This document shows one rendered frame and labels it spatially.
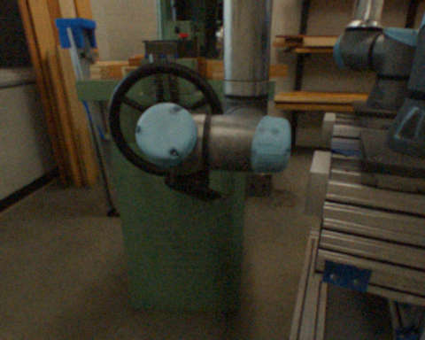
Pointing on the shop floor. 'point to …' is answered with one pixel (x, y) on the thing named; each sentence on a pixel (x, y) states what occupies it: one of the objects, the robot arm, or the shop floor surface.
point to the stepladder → (71, 31)
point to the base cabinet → (181, 240)
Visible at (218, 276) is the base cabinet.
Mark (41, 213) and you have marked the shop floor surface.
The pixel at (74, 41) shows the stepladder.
